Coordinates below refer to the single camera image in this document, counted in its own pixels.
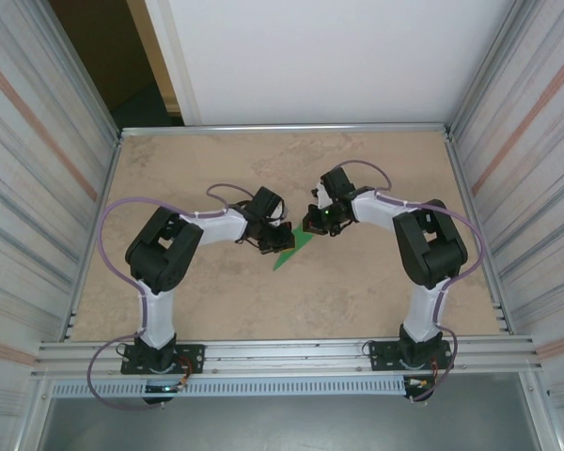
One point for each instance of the green paper sheet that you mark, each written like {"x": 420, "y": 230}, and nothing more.
{"x": 291, "y": 251}

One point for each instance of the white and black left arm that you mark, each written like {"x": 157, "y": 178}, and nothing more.
{"x": 160, "y": 253}

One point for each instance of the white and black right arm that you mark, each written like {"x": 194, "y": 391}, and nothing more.
{"x": 430, "y": 244}

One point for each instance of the grey metal sheet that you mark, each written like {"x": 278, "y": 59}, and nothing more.
{"x": 286, "y": 423}

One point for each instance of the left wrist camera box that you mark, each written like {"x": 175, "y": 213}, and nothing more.
{"x": 278, "y": 216}

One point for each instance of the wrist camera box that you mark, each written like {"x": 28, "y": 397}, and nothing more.
{"x": 320, "y": 197}
{"x": 278, "y": 216}

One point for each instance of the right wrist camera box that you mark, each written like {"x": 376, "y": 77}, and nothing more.
{"x": 320, "y": 197}

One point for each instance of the aluminium table edge rail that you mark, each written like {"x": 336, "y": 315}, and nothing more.
{"x": 286, "y": 129}

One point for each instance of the wide aluminium mounting rail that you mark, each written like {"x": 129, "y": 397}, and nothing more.
{"x": 286, "y": 359}

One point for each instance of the aluminium table side rail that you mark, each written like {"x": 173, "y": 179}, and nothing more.
{"x": 461, "y": 188}
{"x": 107, "y": 188}

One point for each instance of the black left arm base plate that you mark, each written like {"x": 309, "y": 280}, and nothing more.
{"x": 192, "y": 357}

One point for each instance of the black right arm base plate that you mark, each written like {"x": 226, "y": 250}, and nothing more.
{"x": 380, "y": 354}

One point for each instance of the translucent corrugated enclosure panel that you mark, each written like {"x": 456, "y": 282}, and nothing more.
{"x": 536, "y": 188}
{"x": 28, "y": 188}

